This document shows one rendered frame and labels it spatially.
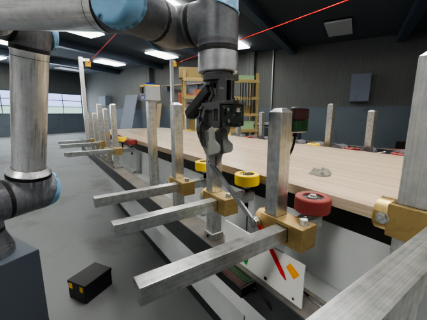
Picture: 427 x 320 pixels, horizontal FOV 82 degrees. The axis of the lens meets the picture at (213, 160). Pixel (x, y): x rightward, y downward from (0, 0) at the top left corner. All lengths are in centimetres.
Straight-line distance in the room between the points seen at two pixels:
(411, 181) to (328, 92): 905
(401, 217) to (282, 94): 935
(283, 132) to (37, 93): 84
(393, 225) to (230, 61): 41
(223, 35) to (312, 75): 904
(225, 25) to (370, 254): 62
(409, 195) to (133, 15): 52
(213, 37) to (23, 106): 73
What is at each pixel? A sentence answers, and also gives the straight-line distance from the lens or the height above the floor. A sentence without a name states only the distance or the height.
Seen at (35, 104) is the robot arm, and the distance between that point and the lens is 107.
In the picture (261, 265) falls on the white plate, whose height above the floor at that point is 74.
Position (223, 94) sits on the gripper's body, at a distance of 54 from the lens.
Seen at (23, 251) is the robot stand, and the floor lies 60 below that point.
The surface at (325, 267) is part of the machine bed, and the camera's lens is 83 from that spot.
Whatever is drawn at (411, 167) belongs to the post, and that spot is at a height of 102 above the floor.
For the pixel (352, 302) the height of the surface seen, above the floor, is 96.
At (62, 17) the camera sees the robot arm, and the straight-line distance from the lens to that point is 66.
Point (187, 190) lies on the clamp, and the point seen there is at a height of 82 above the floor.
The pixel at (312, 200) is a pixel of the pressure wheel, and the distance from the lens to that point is 59.
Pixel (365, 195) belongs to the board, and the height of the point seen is 90.
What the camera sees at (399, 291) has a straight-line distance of 26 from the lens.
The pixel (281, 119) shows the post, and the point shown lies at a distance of 53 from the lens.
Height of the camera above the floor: 110
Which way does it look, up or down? 11 degrees down
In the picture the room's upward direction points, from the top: straight up
